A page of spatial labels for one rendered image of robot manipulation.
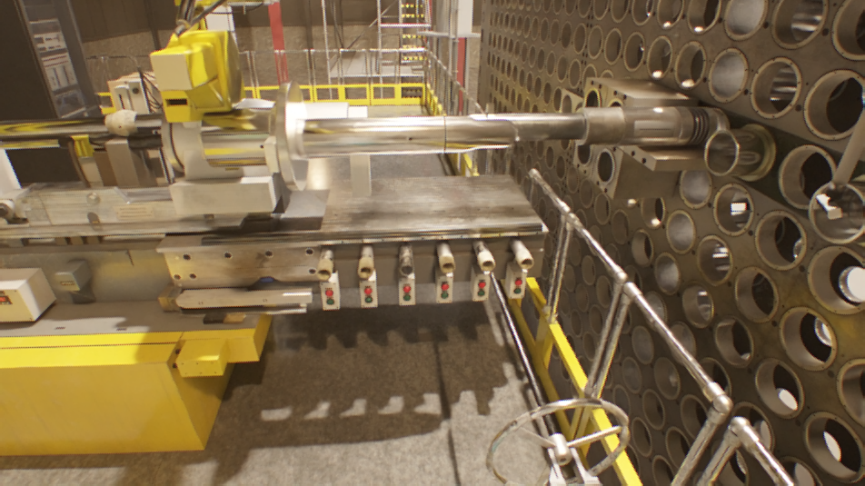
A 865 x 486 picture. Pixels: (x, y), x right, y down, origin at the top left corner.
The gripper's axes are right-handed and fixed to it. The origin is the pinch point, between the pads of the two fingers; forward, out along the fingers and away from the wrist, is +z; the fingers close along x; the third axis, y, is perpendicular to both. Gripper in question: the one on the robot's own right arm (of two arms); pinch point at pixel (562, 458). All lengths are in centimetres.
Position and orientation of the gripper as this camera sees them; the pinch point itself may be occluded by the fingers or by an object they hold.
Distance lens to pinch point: 125.8
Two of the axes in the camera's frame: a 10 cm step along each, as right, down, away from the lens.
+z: -1.1, -4.6, 8.8
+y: -1.9, 8.8, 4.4
